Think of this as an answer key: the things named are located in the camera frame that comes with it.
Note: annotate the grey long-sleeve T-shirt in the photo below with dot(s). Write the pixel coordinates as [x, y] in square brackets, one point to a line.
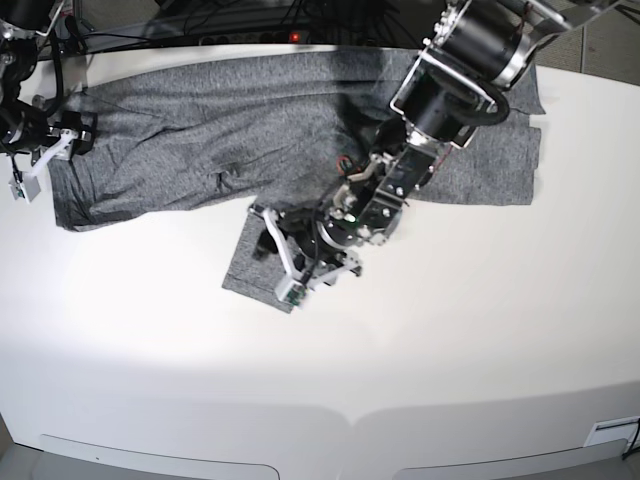
[273, 127]

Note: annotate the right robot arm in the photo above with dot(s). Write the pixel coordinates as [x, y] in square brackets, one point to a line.
[23, 24]

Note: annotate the white power strip red switch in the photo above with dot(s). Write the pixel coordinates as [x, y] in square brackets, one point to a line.
[255, 37]

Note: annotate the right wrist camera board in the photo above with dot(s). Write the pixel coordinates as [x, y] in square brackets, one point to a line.
[25, 187]

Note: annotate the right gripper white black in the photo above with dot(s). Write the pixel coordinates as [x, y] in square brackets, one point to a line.
[21, 134]

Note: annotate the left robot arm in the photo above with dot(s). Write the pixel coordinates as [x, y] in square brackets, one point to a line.
[458, 83]

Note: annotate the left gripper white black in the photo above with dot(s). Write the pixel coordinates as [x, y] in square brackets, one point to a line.
[300, 237]

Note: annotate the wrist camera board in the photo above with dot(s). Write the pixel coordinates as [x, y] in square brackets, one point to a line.
[25, 187]
[291, 292]

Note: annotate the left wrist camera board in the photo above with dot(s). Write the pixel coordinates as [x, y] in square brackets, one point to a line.
[291, 292]

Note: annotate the white label plate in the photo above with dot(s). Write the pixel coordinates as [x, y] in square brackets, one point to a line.
[613, 430]

